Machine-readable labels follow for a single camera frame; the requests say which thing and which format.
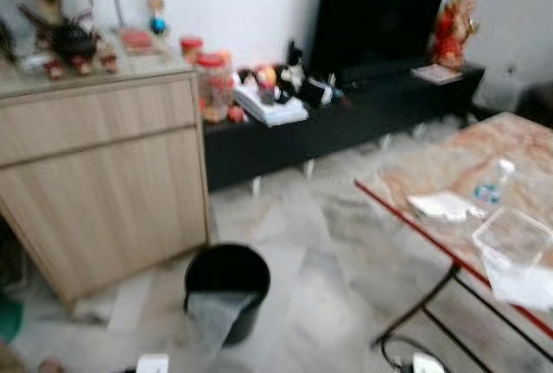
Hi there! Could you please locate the black rubbish bucket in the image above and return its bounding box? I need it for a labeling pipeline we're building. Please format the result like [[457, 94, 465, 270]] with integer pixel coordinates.
[[183, 243, 271, 348]]

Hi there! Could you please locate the clear plastic water bottle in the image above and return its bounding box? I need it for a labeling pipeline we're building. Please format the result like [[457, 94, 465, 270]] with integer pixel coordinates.
[[471, 159, 517, 218]]

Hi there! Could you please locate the marble table with red rim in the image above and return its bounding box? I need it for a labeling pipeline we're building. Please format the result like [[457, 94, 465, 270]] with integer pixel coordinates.
[[354, 112, 553, 365]]

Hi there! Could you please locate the clear plastic container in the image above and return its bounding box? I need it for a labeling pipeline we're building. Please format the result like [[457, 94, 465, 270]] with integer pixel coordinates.
[[473, 206, 553, 275]]

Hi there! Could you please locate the white lace covered side table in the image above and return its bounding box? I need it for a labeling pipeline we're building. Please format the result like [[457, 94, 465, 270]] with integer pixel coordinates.
[[471, 62, 530, 115]]

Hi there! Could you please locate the small white cardboard box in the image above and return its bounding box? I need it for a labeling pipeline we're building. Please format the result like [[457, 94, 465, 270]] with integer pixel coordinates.
[[406, 190, 472, 223]]

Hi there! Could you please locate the white plastic bag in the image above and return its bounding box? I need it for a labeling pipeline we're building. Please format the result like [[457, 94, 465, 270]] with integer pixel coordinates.
[[480, 248, 553, 313]]

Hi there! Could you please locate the white red magazine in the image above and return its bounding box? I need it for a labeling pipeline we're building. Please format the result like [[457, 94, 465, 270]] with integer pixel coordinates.
[[411, 64, 463, 85]]

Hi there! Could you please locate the red gold deity statue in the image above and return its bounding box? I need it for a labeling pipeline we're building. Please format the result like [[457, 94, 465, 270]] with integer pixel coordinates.
[[430, 0, 479, 70]]

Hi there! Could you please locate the black television console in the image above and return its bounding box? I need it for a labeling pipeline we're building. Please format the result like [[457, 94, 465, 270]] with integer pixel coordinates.
[[203, 62, 485, 193]]

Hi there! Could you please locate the black television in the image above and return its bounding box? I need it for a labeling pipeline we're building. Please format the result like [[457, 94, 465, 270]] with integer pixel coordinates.
[[308, 0, 456, 76]]

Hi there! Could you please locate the small black white gadget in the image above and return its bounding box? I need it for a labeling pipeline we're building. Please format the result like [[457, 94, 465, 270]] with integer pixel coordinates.
[[298, 75, 342, 106]]

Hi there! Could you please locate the black white cat figurine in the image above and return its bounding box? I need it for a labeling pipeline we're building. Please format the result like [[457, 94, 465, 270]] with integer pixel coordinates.
[[281, 41, 305, 93]]

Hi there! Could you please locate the flat white box stack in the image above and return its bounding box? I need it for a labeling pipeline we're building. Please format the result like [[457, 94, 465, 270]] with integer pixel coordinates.
[[233, 86, 309, 127]]

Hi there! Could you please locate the small colourful figurine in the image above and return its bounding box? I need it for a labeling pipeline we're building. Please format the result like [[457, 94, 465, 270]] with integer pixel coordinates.
[[255, 64, 279, 104]]

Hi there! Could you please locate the large red lidded jar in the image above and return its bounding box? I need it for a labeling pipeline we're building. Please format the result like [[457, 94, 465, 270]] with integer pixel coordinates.
[[195, 52, 234, 123]]

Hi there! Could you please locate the small red lidded jar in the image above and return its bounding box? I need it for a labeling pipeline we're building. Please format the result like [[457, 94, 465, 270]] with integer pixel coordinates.
[[180, 36, 205, 67]]

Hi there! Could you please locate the trophy with blue ball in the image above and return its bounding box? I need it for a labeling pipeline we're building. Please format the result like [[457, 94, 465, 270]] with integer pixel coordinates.
[[143, 0, 171, 39]]

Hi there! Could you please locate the small red tray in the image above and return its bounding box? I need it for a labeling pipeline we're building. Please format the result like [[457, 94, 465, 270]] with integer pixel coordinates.
[[117, 28, 156, 54]]

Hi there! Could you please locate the light wood sideboard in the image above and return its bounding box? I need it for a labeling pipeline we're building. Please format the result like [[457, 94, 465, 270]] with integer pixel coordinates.
[[0, 45, 213, 305]]

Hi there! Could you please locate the dark bowl shaped ornament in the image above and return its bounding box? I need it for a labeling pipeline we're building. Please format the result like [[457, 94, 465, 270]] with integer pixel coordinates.
[[17, 6, 118, 76]]

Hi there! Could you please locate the green plastic object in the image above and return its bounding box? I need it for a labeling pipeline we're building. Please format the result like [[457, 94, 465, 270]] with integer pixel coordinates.
[[0, 297, 24, 344]]

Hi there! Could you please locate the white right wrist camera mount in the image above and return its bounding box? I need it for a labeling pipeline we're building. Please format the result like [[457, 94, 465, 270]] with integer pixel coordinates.
[[411, 351, 446, 373]]

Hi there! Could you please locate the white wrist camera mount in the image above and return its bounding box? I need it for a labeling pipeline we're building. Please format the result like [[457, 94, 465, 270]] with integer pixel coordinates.
[[137, 353, 170, 373], [411, 351, 446, 373]]

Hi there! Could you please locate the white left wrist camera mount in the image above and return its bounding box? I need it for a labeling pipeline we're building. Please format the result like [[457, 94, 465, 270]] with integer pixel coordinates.
[[137, 353, 170, 373]]

